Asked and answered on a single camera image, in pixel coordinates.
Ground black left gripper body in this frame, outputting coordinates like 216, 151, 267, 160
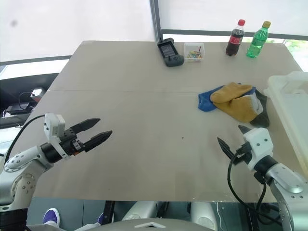
59, 128, 87, 157

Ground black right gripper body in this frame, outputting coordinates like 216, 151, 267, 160
231, 142, 253, 166

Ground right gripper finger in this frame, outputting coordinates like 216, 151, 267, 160
238, 125, 252, 136
217, 137, 235, 160

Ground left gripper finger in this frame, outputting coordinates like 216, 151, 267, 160
83, 130, 113, 153
71, 117, 101, 134

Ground mustard yellow sock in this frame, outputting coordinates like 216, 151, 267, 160
210, 82, 257, 103
213, 94, 259, 124

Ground white plastic bin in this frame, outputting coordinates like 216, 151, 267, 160
263, 71, 308, 179

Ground clear small plastic box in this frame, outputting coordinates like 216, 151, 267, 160
184, 42, 205, 63

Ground dark green sock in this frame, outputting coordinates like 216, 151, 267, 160
249, 90, 271, 128

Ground white cloth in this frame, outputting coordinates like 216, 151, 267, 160
247, 92, 264, 114

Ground blue sock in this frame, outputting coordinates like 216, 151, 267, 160
198, 82, 243, 113

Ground small white red device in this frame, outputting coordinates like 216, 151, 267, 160
30, 88, 46, 98

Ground grey rounded shape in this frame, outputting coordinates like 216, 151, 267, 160
190, 202, 218, 231
121, 201, 160, 221

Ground green bottle with yellow cap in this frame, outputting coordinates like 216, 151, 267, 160
246, 21, 272, 59

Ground grey robot torso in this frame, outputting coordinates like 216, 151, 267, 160
26, 218, 215, 231

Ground cola bottle with red cap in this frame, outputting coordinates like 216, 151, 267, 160
225, 19, 246, 57

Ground black handheld game controller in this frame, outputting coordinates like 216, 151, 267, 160
157, 38, 185, 67

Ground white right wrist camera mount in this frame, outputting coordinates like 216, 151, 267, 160
242, 127, 274, 171

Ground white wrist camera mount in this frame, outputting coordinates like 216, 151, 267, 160
242, 127, 274, 171
44, 113, 72, 161

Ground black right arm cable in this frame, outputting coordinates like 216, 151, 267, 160
227, 146, 283, 227

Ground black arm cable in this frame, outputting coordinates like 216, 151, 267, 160
4, 115, 46, 159
227, 146, 283, 227

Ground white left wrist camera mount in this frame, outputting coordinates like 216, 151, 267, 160
44, 113, 72, 161

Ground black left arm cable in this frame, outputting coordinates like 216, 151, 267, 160
4, 115, 46, 159

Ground grey window frame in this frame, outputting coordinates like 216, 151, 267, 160
149, 0, 308, 44

